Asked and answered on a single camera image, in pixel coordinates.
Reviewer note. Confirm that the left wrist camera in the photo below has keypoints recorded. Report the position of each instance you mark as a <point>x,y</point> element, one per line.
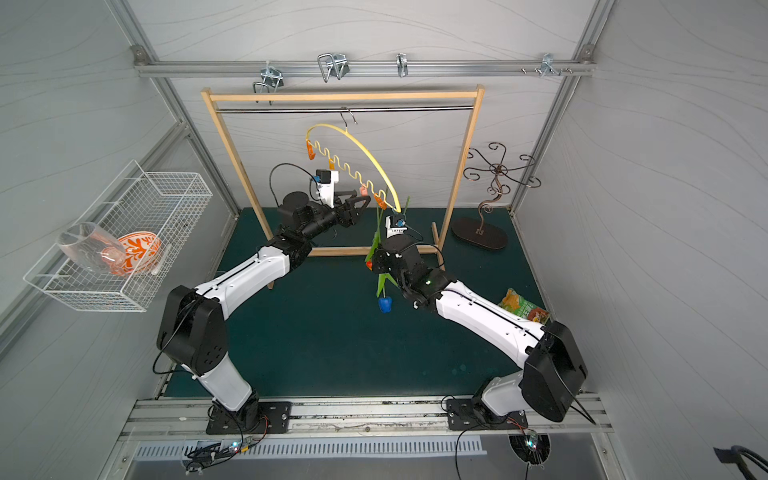
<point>326,181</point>

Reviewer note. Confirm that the yellow wavy clothes hanger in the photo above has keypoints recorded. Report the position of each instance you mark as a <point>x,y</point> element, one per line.
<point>364,168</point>

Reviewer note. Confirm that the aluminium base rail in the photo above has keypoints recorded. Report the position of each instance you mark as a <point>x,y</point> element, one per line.
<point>187,418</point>

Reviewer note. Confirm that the aluminium top rail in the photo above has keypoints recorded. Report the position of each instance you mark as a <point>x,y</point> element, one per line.
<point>294,69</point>

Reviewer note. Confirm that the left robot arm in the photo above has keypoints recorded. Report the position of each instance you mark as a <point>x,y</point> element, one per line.
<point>193,331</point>

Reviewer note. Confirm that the white wire basket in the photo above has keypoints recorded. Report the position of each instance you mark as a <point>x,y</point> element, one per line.
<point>168,204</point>

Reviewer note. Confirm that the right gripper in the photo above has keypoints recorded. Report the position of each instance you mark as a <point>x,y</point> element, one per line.
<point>387,255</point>

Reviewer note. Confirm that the orange tulip flower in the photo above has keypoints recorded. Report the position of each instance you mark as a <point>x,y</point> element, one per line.
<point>376,238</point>

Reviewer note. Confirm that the orange patterned bowl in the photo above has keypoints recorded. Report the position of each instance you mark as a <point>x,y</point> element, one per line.
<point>139,252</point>

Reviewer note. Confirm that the metal hook clamp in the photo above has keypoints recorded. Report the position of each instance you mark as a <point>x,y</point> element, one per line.
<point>402,65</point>
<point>548,66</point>
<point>333,65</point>
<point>271,79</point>

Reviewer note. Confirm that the orange end clothes peg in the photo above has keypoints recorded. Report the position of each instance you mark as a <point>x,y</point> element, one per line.
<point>310,150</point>

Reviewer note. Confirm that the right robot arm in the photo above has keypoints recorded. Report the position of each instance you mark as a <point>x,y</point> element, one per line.
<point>551,367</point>

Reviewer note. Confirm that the brown metal mug tree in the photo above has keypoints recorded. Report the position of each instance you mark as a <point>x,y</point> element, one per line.
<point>477,231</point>

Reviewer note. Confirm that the green snack bag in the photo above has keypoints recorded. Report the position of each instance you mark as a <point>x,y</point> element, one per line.
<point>518,305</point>

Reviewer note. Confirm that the blue tulip flower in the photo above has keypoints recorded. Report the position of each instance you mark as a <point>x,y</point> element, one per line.
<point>384,300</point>

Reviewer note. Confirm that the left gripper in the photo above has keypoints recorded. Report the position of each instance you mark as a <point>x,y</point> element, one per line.
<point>345,210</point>

